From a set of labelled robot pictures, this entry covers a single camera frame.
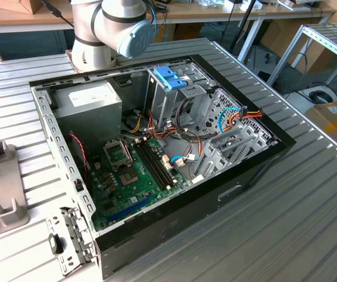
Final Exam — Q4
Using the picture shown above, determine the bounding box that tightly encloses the black open PC case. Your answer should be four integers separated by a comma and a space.
28, 53, 297, 280

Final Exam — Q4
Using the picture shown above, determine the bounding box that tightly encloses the blue expansion slot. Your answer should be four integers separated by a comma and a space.
106, 194, 154, 224

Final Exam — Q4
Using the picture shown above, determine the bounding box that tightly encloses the grey metal drive cage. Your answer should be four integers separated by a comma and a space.
144, 66, 216, 133

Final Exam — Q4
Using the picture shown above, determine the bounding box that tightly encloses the black RAM slot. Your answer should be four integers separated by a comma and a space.
134, 142, 166, 191
141, 140, 176, 187

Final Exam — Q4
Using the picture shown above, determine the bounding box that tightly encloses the wooden desk white frame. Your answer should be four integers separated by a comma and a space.
0, 0, 337, 64

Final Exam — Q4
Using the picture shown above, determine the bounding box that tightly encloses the blue data wire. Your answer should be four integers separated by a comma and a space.
217, 106, 242, 135
170, 155, 199, 166

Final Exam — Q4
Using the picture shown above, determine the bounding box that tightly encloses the red black fan wire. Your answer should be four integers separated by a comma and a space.
68, 132, 92, 172

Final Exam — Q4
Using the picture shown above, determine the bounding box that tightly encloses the orange red yellow power wire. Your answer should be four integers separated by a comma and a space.
226, 108, 263, 130

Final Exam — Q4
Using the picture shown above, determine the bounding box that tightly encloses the black case fan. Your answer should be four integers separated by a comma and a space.
68, 133, 90, 180

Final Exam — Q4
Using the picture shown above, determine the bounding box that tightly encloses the plain brown cardboard box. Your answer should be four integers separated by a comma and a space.
259, 17, 333, 76

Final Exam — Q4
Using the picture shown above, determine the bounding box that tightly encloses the multicoloured wire bundle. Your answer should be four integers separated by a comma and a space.
147, 109, 202, 149

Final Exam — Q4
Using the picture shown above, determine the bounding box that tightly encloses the black tripod pole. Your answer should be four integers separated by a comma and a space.
229, 0, 259, 52

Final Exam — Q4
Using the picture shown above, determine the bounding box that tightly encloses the green motherboard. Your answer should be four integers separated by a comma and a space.
88, 136, 189, 233

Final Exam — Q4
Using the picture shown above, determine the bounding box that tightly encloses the grey slot retainer bracket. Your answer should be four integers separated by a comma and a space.
45, 206, 96, 277

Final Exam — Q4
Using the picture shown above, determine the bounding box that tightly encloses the metal socket cover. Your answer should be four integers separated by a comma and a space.
102, 139, 134, 173

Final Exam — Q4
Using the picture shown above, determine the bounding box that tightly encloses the blue drive cage latch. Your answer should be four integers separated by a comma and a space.
153, 66, 196, 91

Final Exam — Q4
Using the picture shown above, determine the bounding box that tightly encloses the grey parts rack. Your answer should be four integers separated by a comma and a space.
0, 140, 30, 236

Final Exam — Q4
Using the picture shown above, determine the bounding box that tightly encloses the labelled cardboard box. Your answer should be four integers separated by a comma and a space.
304, 101, 337, 149

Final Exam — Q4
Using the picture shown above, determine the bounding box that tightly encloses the grey disk bay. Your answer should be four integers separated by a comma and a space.
191, 125, 278, 180

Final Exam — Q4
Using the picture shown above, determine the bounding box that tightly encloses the grey power supply unit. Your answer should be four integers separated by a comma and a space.
52, 80, 123, 151

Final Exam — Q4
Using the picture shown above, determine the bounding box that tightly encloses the CPU socket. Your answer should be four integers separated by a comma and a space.
117, 166, 142, 187

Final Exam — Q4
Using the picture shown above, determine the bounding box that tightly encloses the black cable coil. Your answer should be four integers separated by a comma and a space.
308, 90, 337, 104

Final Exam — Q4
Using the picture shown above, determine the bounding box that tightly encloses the metal slat shelf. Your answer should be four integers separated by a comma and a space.
267, 22, 337, 89

